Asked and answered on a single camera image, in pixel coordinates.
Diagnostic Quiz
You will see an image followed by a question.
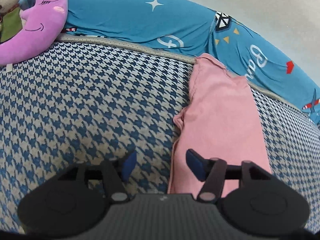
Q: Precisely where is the pink knit garment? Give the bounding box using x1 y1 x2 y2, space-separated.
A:
168 53 271 196

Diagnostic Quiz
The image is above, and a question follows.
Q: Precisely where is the blue houndstooth bed sheet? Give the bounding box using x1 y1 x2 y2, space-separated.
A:
1 42 319 239

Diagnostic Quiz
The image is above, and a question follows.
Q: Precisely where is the pink moon plush pillow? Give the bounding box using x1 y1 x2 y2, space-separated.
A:
1 0 68 66

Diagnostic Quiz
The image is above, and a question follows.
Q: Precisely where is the beige bunny plush toy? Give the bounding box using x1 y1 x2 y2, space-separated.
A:
1 0 22 43

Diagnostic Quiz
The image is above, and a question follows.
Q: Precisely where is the blue printed long pillow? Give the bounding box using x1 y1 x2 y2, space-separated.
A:
64 0 319 124

